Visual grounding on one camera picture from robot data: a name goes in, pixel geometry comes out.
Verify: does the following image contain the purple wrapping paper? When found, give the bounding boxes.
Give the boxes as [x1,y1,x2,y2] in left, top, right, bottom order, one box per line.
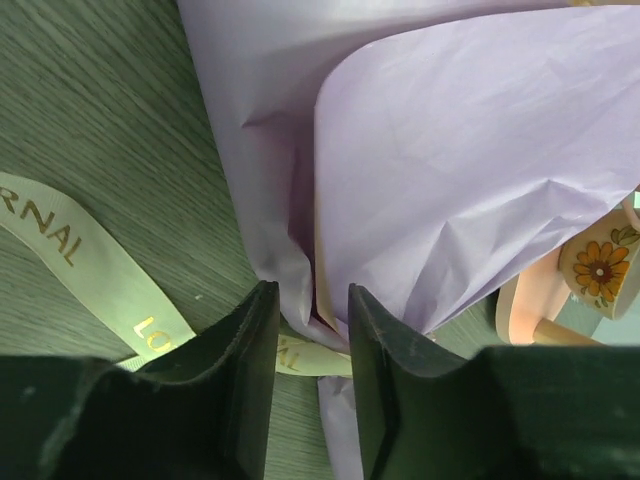
[177,0,640,480]

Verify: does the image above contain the cream ribbon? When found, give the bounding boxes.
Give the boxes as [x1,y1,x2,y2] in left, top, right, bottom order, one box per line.
[0,171,354,379]

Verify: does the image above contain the pink three-tier shelf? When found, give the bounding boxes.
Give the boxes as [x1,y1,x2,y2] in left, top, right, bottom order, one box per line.
[494,204,640,349]

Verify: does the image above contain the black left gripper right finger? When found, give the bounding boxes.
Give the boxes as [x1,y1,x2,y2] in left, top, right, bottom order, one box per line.
[348,284,639,479]

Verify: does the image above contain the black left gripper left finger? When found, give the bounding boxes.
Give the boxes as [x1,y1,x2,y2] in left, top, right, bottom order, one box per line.
[1,281,279,479]

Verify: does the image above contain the floral ceramic cup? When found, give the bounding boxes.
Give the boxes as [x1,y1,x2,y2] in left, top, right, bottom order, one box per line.
[558,210,639,320]

